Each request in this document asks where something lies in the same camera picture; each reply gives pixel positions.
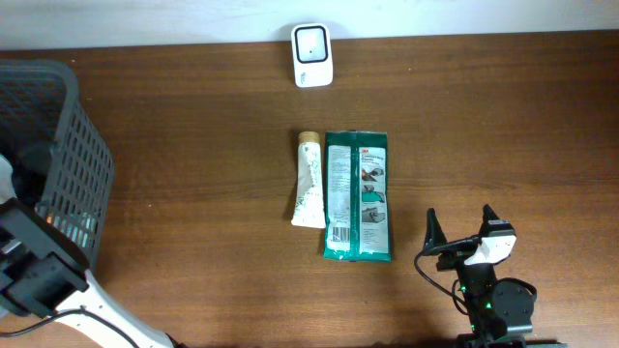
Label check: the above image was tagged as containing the white tube with cork cap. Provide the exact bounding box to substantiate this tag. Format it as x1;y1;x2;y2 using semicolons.
291;131;326;229

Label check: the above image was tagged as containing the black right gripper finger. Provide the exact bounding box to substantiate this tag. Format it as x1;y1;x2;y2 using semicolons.
423;208;447;254
480;204;501;237

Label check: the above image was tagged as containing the green glove package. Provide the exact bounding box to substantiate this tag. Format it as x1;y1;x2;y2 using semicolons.
323;131;392;263

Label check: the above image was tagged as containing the white barcode scanner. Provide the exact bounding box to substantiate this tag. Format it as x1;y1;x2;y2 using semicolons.
290;23;334;88

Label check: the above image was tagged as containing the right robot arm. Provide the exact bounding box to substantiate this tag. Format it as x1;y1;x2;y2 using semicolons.
414;205;564;348

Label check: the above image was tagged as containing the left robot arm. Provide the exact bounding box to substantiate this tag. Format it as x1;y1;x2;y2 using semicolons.
1;159;183;348

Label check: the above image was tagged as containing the grey plastic basket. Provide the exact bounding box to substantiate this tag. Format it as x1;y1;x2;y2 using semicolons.
1;59;115;263

